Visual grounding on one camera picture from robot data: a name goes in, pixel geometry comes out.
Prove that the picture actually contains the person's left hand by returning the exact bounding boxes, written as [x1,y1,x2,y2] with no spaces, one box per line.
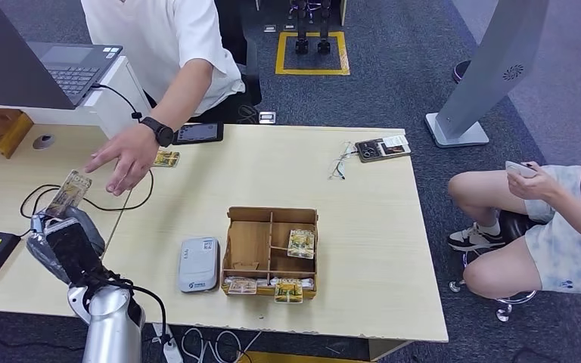
[83,123,160,197]

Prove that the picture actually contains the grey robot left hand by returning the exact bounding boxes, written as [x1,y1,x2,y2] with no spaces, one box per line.
[26,205,107,285]

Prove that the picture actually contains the person's hand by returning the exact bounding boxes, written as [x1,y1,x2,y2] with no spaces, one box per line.
[507,163,565,201]

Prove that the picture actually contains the small round handheld device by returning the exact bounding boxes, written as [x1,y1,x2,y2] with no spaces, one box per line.
[505,160,539,179]

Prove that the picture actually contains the pale printed room key card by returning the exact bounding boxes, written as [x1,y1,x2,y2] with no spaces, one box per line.
[227,278,259,296]

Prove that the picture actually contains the person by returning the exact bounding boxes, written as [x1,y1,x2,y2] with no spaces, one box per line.
[447,157,581,296]
[79,0,264,197]

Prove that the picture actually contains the grey card reader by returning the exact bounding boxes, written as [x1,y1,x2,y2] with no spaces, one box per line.
[177,237,221,294]

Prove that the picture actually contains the white card bundle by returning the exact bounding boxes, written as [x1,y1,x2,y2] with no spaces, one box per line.
[222,276,272,288]
[269,276,316,290]

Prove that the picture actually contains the black wristwatch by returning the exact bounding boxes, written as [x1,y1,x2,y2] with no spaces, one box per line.
[138,116,176,148]

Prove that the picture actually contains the white desk riser shelf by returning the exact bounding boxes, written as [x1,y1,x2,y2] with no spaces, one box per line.
[0,54,153,142]

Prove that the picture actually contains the black smartphone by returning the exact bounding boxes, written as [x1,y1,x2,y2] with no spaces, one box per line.
[171,123,225,146]

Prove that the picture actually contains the dark grey laptop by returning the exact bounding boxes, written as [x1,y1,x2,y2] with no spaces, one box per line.
[0,0,123,110]

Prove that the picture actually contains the orange wooden tray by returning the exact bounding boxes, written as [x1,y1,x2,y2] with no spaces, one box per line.
[0,107,35,160]

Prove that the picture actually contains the grey slanted kiosk stand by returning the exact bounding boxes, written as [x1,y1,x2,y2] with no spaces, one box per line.
[424,0,552,149]

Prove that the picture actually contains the chrome stool with black seat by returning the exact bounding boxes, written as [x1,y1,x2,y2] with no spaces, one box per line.
[448,210,539,323]

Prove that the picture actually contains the dark shoe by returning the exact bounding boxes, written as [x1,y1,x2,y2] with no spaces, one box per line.
[453,60,472,84]

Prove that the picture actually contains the wooden compartment box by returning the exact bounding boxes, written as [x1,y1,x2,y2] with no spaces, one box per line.
[220,206,319,300]

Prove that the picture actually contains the white power strip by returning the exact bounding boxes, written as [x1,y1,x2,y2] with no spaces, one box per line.
[151,323,184,363]

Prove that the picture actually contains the clear eyeglasses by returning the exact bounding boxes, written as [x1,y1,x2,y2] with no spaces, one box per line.
[328,141,358,182]

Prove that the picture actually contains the standing humanoid robot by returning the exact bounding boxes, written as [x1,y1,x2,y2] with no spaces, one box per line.
[286,0,334,55]

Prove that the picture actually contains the black power cable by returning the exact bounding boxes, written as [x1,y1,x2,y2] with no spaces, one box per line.
[20,82,155,256]

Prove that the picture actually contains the white cable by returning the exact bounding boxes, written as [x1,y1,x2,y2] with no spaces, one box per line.
[182,327,264,363]

